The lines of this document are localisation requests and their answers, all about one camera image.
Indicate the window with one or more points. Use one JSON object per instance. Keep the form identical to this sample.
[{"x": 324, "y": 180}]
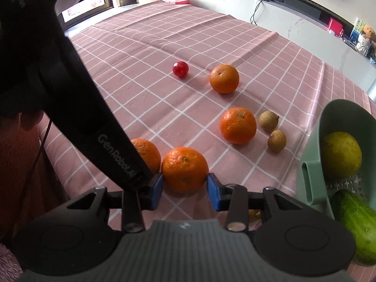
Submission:
[{"x": 88, "y": 6}]

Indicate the yellow lemon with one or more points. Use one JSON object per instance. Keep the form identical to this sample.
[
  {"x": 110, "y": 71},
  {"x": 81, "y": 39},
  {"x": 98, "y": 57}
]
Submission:
[{"x": 340, "y": 154}]

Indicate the green colander basket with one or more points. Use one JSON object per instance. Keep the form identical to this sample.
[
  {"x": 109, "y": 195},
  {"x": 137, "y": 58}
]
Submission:
[{"x": 315, "y": 141}]

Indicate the red cherry tomato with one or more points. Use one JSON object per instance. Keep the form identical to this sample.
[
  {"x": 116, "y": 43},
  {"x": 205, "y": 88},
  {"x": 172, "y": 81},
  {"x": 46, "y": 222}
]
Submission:
[{"x": 180, "y": 69}]

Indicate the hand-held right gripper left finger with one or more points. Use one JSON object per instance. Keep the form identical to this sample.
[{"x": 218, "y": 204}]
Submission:
[{"x": 156, "y": 192}]

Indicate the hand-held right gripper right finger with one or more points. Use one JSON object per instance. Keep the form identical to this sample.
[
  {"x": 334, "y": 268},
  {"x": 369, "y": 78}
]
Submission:
[{"x": 212, "y": 192}]

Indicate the red gift box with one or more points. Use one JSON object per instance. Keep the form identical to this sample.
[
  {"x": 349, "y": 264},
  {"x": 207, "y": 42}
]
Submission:
[{"x": 335, "y": 25}]

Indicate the brown longan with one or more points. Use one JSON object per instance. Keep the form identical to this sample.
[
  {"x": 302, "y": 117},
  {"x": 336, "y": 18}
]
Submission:
[
  {"x": 277, "y": 140},
  {"x": 254, "y": 213},
  {"x": 268, "y": 120}
]

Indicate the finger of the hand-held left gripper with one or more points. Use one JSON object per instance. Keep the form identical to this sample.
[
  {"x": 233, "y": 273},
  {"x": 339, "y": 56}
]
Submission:
[{"x": 144, "y": 179}]

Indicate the person's left hand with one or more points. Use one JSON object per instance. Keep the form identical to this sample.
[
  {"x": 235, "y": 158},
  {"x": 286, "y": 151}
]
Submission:
[{"x": 30, "y": 120}]

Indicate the green cucumber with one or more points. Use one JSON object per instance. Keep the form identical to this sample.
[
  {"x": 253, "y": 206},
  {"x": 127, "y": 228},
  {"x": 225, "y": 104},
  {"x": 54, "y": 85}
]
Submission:
[{"x": 357, "y": 229}]

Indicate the orange mandarin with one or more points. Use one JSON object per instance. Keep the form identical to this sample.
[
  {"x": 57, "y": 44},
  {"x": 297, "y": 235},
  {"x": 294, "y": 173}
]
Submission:
[
  {"x": 148, "y": 154},
  {"x": 238, "y": 125},
  {"x": 224, "y": 78},
  {"x": 185, "y": 169}
]

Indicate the pink checked tablecloth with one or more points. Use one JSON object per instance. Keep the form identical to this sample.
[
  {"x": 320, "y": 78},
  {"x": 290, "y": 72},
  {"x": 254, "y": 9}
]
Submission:
[{"x": 147, "y": 50}]

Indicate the plush toy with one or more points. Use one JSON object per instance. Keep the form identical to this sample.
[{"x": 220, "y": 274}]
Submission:
[{"x": 366, "y": 38}]

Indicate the pink fluffy cloth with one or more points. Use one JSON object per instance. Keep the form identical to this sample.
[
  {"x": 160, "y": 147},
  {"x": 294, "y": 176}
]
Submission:
[{"x": 7, "y": 258}]

